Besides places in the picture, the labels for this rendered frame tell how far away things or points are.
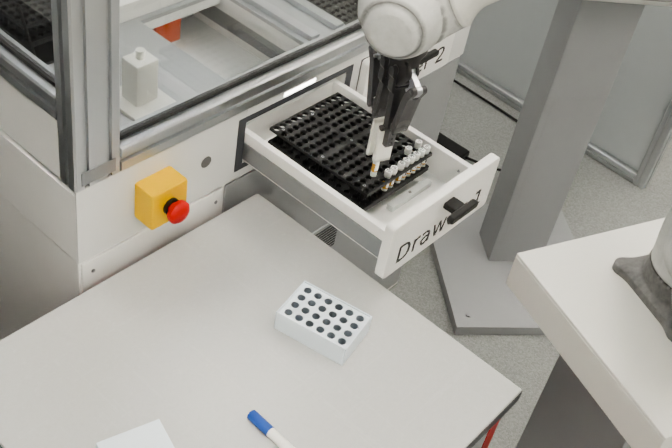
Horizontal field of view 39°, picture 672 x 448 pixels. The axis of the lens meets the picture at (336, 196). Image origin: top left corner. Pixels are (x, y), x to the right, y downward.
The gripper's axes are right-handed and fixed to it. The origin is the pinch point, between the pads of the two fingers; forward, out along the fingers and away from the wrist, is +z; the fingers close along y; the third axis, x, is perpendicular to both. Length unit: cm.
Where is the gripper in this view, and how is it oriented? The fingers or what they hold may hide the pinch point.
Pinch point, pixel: (381, 138)
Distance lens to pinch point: 146.8
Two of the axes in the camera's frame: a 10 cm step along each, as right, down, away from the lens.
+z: -1.5, 7.5, 6.5
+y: -4.7, -6.3, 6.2
